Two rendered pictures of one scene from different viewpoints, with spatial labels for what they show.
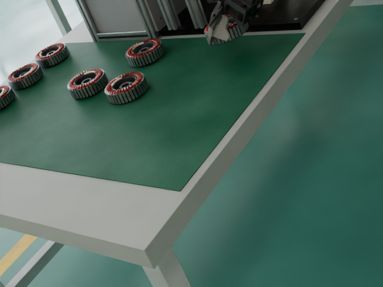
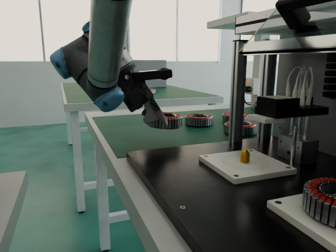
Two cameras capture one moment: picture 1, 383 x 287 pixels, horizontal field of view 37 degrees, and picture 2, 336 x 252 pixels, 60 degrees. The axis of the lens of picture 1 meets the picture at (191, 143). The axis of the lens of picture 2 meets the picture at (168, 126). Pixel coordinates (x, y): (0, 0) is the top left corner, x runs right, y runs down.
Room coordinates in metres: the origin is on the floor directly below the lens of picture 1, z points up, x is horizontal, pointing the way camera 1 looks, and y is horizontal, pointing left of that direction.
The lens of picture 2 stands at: (1.75, -0.98, 1.00)
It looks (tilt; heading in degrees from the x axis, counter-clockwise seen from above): 13 degrees down; 115
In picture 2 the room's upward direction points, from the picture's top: straight up
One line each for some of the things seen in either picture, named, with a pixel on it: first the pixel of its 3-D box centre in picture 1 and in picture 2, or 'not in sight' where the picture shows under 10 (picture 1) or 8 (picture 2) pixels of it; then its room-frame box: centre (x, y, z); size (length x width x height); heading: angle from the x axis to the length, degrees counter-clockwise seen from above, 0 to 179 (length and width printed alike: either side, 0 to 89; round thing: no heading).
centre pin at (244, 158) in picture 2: not in sight; (245, 155); (1.65, -0.36, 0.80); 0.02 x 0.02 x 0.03
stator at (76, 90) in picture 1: (88, 83); (236, 117); (1.51, 0.21, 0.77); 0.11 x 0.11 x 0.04
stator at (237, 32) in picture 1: (225, 28); (164, 120); (1.37, -0.19, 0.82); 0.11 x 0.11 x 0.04
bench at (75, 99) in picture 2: not in sight; (124, 126); (0.19, 1.37, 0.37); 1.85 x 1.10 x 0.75; 135
